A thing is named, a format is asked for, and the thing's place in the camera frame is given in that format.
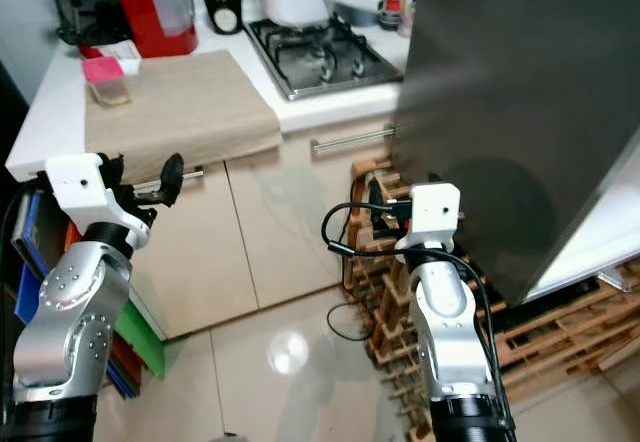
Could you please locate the grey fridge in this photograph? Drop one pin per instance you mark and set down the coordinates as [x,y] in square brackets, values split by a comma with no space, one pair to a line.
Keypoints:
[510,92]

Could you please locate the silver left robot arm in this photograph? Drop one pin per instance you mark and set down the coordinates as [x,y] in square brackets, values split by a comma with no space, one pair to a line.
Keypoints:
[80,322]

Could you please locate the beige cloth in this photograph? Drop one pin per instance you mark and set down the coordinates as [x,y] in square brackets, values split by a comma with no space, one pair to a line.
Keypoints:
[185,112]

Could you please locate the orange plastic board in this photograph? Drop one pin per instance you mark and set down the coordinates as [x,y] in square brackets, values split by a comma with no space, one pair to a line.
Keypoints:
[72,237]

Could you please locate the dark wooden cabinet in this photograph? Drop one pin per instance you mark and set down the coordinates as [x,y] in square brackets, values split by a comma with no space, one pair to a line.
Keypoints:
[8,162]

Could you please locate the white kitchen cabinet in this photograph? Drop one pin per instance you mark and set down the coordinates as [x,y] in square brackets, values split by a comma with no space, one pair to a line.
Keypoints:
[280,232]

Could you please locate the white red small packet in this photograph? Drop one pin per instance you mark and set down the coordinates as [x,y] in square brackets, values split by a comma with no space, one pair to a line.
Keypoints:
[128,52]

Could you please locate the green plastic board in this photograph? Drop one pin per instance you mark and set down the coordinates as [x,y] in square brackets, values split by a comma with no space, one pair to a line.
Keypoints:
[142,342]

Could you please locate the blue plastic crate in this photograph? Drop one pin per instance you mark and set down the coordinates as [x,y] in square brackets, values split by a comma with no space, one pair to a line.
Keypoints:
[28,302]

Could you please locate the red coffee machine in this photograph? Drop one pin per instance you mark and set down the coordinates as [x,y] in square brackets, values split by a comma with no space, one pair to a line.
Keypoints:
[150,10]

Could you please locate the steel gas hob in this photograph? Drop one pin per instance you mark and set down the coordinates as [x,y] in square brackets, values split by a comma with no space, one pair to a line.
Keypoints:
[320,60]

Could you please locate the small clear bottle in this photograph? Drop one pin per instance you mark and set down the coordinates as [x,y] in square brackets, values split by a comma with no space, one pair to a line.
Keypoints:
[409,17]

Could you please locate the red-label sauce bottle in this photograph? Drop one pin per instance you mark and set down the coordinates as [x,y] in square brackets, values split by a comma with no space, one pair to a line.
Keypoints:
[393,4]

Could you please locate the wooden wine rack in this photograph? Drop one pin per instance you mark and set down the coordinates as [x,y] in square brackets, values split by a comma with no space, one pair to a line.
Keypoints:
[560,337]

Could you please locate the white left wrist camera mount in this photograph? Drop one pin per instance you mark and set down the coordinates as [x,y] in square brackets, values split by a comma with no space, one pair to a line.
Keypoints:
[85,184]

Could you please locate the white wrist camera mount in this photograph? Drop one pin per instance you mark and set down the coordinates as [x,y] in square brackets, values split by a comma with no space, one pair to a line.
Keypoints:
[430,217]
[85,184]

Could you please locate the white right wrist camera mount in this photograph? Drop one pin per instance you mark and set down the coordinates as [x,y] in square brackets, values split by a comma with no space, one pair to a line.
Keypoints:
[430,217]

